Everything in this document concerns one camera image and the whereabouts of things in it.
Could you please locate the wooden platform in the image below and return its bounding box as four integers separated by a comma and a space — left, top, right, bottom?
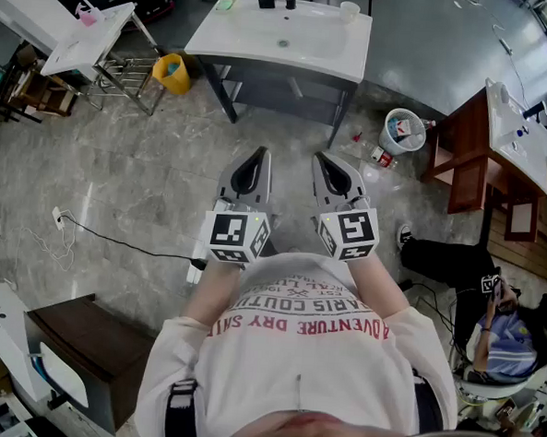
483, 193, 547, 295

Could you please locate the grey drain pipe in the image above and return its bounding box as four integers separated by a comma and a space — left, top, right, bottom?
286, 77, 307, 100

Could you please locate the yellow waste bin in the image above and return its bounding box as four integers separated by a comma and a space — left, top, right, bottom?
150, 52, 194, 96

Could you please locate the small white sink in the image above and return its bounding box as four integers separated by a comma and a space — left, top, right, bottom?
40, 0, 138, 83

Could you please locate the reddish wooden cabinet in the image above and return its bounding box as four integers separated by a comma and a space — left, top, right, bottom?
417, 86, 547, 244

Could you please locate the white paper cup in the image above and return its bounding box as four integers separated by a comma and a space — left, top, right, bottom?
339, 0, 362, 24

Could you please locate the pink bottle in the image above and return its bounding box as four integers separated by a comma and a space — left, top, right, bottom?
75, 3, 108, 29

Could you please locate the black shoulder strap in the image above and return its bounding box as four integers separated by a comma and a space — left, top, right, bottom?
410, 369, 448, 437
163, 376, 205, 437

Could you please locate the dark brown cabinet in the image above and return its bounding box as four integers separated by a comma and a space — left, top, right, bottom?
16, 289, 160, 437

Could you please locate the person's right forearm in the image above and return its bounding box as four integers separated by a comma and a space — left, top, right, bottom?
340, 252, 414, 325

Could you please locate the white cable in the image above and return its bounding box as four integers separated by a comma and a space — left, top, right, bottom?
0, 205, 79, 274

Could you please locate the wooden shelf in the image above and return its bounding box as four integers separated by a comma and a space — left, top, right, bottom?
0, 41, 83, 126

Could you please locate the plastic bottle red label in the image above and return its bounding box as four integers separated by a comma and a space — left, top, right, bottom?
350, 141, 400, 171

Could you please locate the white rectangular countertop basin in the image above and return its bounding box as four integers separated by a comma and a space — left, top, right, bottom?
478, 77, 547, 198

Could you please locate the white appliance with black controls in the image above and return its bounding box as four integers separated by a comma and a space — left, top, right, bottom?
0, 282, 59, 404

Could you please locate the small black faucet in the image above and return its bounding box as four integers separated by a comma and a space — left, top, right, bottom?
520, 100, 547, 123

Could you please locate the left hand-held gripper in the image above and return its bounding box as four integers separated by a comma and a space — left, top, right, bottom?
200, 142, 279, 266

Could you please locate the white mesh waste basket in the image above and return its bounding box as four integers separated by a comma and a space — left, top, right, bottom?
377, 106, 430, 159

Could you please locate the white chair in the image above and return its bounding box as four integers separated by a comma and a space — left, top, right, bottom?
446, 348, 547, 416

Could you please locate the person's left forearm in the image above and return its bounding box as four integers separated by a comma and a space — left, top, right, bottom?
181, 253, 245, 328

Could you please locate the metal stand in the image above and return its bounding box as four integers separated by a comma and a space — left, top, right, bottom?
83, 9, 172, 118

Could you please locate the black cable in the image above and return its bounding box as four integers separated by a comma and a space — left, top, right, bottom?
56, 213, 198, 265

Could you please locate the white washbasin vanity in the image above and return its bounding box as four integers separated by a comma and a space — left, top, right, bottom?
183, 0, 375, 85

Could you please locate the person's white printed shirt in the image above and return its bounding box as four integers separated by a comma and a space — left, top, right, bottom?
133, 242, 469, 437

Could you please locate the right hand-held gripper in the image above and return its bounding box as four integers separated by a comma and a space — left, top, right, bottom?
305, 150, 385, 265

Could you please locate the person's face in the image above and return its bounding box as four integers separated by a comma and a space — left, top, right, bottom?
236, 407, 411, 437

